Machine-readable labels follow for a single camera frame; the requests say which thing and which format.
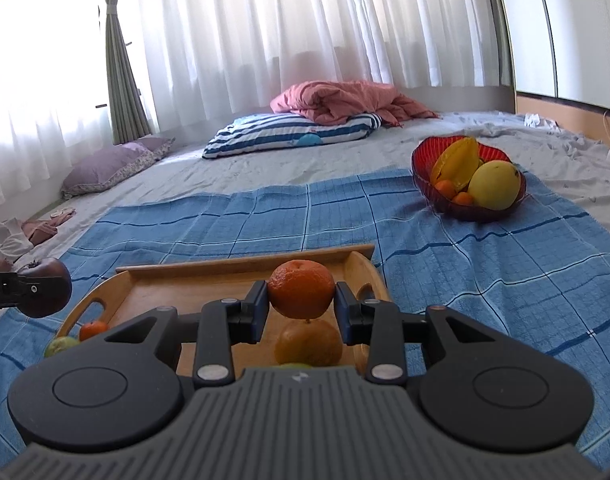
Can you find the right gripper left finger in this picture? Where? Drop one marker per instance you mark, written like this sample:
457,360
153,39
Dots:
129,383

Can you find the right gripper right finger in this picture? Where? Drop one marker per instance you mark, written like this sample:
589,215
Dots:
476,385

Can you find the dark purple fruit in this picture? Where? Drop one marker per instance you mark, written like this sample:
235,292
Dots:
44,287

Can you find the orange mandarin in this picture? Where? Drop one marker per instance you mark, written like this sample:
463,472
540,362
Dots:
301,289

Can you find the pile of clothes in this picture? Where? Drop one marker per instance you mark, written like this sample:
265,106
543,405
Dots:
18,237

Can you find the small orange tangerine left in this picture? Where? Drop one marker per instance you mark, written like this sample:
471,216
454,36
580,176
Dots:
92,329

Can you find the green apple left side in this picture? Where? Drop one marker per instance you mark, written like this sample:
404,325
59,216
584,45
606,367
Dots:
59,344

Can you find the green apple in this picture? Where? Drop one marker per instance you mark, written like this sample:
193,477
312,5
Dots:
295,366
59,344

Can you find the wooden serving tray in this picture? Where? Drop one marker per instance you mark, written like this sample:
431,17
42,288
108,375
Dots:
134,290

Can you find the blue checkered blanket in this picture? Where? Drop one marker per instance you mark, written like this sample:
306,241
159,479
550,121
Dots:
540,276

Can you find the purple pillow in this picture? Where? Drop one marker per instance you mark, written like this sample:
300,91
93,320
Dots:
108,167

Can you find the large orange fruit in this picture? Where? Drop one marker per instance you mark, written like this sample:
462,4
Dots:
314,343

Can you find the green apple right side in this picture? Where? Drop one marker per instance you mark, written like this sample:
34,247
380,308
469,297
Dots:
295,366

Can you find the small orange in bowl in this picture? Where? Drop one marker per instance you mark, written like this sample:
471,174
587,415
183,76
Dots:
464,199
446,189

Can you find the yellow mango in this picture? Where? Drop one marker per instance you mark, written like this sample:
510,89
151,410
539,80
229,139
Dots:
495,185

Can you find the grey green drape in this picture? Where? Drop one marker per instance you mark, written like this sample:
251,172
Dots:
128,118

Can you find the yellow starfruit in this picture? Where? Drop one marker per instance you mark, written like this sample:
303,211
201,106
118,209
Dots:
457,163

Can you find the red glass fruit bowl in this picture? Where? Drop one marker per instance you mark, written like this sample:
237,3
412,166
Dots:
422,162

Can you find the white bed sheet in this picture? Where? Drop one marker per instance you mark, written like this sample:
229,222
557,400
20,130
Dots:
565,160

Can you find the blue white striped pillow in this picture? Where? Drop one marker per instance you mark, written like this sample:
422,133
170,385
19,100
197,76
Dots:
266,132

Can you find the white sheer curtain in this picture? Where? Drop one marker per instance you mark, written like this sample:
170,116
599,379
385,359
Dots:
195,61

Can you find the pink crumpled blanket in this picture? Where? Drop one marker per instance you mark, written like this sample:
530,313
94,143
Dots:
332,103

